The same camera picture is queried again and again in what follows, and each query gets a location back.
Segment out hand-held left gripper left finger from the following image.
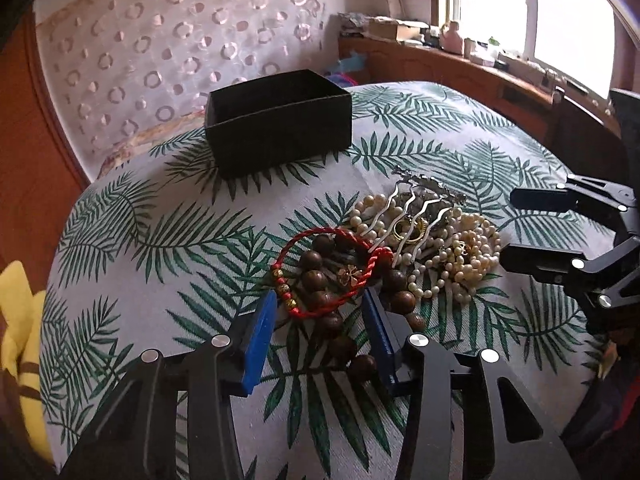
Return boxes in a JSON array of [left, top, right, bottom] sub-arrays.
[[59, 289, 279, 480]]

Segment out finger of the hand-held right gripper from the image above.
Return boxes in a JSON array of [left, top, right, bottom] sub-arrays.
[[499, 234, 640, 313], [510, 174, 640, 235]]

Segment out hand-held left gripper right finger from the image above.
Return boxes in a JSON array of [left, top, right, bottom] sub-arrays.
[[361, 287, 583, 480]]

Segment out red cord bracelet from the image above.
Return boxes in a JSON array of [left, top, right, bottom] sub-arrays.
[[271, 227, 395, 320]]

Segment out brown wooden bead bracelet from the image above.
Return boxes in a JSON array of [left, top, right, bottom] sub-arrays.
[[295, 234, 429, 382]]

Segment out gold flower charm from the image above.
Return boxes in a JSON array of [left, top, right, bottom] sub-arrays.
[[337, 264, 367, 289]]

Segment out leaf print tablecloth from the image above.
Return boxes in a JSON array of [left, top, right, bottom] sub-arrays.
[[39, 80, 623, 480]]

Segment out silver hair comb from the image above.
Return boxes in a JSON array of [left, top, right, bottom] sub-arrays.
[[357, 164, 469, 267]]

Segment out wooden window cabinet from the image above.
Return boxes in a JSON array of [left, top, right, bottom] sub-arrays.
[[337, 34, 566, 137]]

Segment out pink bottle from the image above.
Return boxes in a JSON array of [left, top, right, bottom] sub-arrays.
[[440, 21, 463, 52]]

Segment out window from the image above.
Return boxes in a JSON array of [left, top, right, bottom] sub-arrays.
[[444, 0, 623, 102]]

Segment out black open box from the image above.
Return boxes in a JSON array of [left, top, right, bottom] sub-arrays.
[[204, 70, 354, 179]]

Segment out cardboard box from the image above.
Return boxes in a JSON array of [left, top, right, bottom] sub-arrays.
[[367, 17, 431, 44]]

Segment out blue plastic bag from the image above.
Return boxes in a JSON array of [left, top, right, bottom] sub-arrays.
[[335, 52, 368, 77]]

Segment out yellow cloth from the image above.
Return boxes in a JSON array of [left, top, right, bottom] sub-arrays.
[[0, 260, 57, 463]]

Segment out circle pattern lace curtain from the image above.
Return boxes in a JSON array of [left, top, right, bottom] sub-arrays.
[[32, 0, 393, 183]]

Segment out white pearl necklace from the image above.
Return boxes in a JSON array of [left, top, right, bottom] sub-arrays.
[[347, 194, 502, 306]]

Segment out gold ring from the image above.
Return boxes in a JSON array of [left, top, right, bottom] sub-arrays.
[[392, 219, 427, 245]]

